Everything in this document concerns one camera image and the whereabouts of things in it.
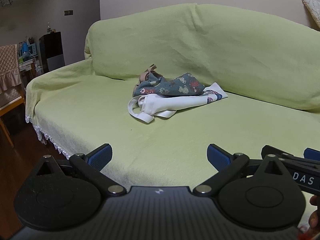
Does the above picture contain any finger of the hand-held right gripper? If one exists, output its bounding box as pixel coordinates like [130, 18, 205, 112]
[261, 145, 305, 163]
[303, 148, 320, 160]

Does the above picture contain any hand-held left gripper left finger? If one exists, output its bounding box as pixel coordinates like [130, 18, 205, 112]
[33, 143, 127, 197]

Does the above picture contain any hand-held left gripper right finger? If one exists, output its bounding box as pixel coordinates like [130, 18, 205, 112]
[194, 144, 292, 197]

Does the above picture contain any blue floral fabric bag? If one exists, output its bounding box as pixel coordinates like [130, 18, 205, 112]
[132, 64, 205, 98]

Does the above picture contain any person's right hand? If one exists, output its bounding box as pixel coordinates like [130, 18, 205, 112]
[308, 194, 320, 228]

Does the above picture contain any green covered sofa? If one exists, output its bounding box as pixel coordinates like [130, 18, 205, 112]
[25, 3, 320, 228]

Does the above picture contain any black cabinet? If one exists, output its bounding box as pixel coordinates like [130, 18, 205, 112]
[38, 31, 66, 74]

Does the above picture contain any wooden chair with quilted cover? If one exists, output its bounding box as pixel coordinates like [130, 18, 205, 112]
[0, 44, 27, 148]

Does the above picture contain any blue water jug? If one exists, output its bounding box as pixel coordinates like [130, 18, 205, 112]
[20, 41, 30, 57]

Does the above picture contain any beige patterned cushion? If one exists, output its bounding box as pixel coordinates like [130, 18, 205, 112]
[301, 0, 320, 29]

